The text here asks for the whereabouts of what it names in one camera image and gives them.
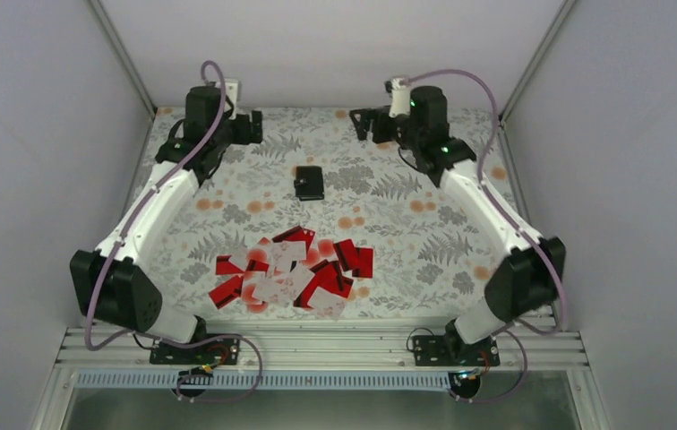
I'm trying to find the black card holder wallet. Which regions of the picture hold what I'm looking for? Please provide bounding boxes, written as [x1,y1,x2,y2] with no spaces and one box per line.
[294,166,324,202]

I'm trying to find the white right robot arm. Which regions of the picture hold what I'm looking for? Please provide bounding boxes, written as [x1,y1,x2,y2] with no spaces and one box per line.
[349,86,567,365]

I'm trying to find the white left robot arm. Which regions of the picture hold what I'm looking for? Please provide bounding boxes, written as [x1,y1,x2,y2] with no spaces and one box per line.
[70,80,262,363]

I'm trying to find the red card centre right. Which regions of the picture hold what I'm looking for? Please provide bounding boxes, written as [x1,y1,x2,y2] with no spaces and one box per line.
[333,239,360,271]

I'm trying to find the white floral card centre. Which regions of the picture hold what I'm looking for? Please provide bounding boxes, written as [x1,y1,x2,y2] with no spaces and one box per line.
[270,241,307,272]

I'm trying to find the red card far right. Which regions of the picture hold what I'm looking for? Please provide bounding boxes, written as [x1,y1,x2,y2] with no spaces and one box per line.
[352,247,374,279]

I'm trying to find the red card lower right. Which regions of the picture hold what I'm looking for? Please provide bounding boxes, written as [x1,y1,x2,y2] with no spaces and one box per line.
[293,260,354,309]

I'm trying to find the floral patterned table mat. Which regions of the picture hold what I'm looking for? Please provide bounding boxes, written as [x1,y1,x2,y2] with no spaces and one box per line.
[144,107,498,320]

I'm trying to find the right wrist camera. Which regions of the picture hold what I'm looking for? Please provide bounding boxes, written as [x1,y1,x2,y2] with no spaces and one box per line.
[384,76,412,118]

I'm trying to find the aluminium frame post right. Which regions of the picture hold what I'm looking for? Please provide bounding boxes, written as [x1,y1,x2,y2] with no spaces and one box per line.
[500,0,577,123]

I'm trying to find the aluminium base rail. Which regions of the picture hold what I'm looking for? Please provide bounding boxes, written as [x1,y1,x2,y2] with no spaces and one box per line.
[56,318,589,371]

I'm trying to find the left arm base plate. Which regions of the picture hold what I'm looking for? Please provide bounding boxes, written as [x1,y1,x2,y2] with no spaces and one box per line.
[150,338,241,366]

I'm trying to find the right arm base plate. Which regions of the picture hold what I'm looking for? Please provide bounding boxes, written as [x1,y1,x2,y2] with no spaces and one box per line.
[411,335,501,367]

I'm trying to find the slotted cable duct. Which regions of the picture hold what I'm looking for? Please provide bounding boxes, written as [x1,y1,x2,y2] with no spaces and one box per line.
[73,369,450,391]

